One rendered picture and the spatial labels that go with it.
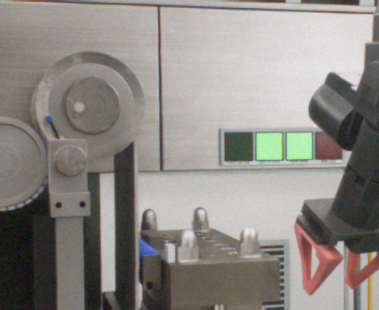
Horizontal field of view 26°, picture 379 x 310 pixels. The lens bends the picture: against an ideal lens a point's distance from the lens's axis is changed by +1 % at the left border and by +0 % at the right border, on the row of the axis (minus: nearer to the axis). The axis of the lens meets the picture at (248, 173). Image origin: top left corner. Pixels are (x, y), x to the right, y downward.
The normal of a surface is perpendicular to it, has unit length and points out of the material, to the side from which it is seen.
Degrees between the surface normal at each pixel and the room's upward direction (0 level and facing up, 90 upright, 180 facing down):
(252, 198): 90
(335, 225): 30
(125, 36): 90
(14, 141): 90
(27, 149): 90
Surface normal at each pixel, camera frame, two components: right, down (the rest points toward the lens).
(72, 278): 0.28, 0.05
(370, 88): -0.84, 0.04
